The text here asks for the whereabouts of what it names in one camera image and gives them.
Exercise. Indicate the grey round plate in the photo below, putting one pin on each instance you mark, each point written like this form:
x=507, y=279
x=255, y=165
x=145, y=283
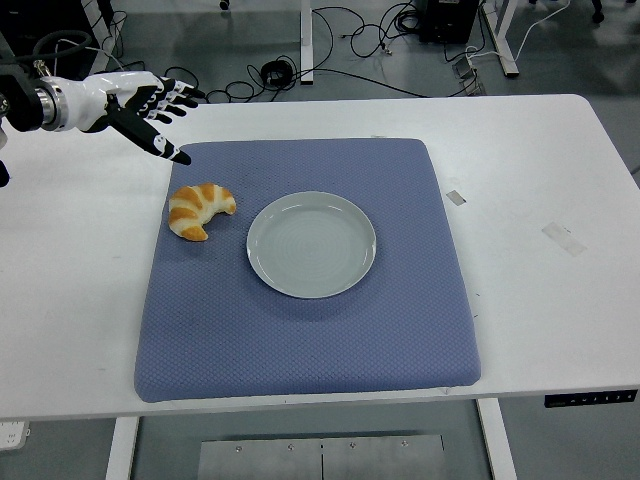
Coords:
x=311, y=245

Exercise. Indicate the grey tape strip small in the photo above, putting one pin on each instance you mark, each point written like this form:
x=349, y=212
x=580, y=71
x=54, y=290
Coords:
x=456, y=197

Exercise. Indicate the white desk leg with foot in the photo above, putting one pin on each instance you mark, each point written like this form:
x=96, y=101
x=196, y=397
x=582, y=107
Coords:
x=505, y=40
x=306, y=35

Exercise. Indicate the croissant bread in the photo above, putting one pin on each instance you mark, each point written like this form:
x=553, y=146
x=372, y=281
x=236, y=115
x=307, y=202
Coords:
x=192, y=205

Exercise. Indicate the white table leg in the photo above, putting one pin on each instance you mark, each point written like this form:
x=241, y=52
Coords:
x=497, y=440
x=120, y=450

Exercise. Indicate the translucent tape strip large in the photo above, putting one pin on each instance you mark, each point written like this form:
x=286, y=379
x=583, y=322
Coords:
x=564, y=239

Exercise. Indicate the black equipment box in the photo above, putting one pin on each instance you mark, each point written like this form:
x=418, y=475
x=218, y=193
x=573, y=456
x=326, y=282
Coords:
x=447, y=20

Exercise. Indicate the grey foot pedal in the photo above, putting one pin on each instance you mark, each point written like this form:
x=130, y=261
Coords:
x=470, y=75

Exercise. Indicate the white power strip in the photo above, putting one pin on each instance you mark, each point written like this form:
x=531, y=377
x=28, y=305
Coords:
x=12, y=435

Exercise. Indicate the white frame leg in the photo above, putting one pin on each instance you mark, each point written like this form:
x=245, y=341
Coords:
x=95, y=30

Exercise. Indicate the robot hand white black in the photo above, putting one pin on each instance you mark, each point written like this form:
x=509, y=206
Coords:
x=90, y=102

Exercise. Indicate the blue quilted mat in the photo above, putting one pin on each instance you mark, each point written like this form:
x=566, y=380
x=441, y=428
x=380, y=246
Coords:
x=300, y=340

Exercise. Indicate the black castor wheel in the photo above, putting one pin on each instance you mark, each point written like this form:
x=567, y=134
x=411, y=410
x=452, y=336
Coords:
x=597, y=12

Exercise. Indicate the table control panel black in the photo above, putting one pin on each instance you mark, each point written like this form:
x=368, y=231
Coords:
x=590, y=399

